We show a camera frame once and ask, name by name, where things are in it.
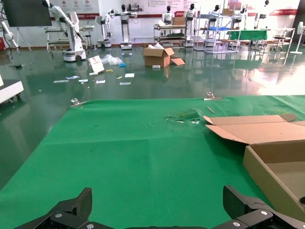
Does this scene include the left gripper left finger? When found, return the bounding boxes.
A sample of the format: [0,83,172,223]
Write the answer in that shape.
[13,187,103,229]

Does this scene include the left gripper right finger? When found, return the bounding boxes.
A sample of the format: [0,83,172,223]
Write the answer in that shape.
[212,185,305,229]

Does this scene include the cardboard box with round holes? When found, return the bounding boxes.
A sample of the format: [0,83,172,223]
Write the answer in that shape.
[203,114,305,222]

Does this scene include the open cardboard box white filling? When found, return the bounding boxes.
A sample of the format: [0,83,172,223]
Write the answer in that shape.
[142,43,175,68]

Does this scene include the green table cloth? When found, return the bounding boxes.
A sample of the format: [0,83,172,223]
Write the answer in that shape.
[0,94,305,229]

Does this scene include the silver binder clip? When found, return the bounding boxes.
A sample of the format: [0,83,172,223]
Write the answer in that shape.
[70,97,88,108]
[203,92,224,101]

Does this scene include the white machine base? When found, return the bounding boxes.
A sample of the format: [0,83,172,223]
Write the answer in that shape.
[0,74,24,105]

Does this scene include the white red printed board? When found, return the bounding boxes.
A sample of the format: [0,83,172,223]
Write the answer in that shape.
[88,55,105,76]

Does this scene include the clear plastic bag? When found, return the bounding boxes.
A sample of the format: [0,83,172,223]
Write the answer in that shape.
[101,53,123,66]

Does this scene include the flat cardboard piece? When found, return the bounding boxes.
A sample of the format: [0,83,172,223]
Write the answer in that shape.
[170,56,186,66]

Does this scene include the white work table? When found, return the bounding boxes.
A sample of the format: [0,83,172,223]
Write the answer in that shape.
[44,25,95,52]

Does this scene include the white wheeled robot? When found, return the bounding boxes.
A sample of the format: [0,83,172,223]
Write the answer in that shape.
[95,9,112,48]

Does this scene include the black stool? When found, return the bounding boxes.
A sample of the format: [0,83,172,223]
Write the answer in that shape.
[85,34,94,50]

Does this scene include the white mobile manipulator robot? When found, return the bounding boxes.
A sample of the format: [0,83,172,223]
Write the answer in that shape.
[41,0,87,62]

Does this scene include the green covered table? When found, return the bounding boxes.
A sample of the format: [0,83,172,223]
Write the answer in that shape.
[226,28,269,42]

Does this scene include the white tripod stand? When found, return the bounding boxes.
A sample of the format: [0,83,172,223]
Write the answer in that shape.
[16,26,32,51]

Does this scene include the metal shelf rack blue bins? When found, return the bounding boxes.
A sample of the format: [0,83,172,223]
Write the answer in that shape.
[194,13,240,53]

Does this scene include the metal rack cart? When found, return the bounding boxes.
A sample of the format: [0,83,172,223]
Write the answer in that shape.
[153,23,188,48]

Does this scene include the white humanoid robot black head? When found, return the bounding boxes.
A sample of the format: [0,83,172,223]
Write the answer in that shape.
[183,4,198,47]
[254,0,270,29]
[209,4,222,47]
[234,7,248,30]
[162,6,175,25]

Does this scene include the humanoid robot arms outstretched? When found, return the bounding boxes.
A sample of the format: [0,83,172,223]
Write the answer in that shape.
[108,4,138,50]

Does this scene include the black monitor screen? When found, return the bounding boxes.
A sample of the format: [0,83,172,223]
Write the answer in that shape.
[1,0,52,27]

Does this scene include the white frame table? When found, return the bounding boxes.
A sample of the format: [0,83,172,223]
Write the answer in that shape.
[269,27,296,52]

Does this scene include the white pedestal fan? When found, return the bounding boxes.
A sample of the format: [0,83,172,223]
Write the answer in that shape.
[289,21,305,55]

